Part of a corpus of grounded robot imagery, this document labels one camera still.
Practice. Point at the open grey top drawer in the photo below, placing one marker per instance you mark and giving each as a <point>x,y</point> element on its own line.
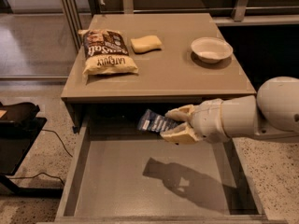
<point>121,176</point>

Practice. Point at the black stand with tray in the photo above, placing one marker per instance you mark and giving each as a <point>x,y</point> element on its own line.
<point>19,128</point>

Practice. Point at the white bowl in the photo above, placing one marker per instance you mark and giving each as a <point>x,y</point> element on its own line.
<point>211,49</point>

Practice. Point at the dark blue rxbar wrapper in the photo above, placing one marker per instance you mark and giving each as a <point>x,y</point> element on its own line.
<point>154,122</point>

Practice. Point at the brown yellow chip bag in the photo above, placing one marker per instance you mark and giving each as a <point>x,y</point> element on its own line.
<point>106,53</point>

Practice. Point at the metal railing frame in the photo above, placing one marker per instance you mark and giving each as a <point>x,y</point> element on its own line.
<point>225,12</point>

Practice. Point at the yellow sponge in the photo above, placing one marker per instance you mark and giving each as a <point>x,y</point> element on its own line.
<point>146,43</point>

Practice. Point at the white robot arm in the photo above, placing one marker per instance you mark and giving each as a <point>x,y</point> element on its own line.
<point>272,114</point>

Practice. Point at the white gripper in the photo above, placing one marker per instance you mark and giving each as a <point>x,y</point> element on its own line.
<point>207,120</point>

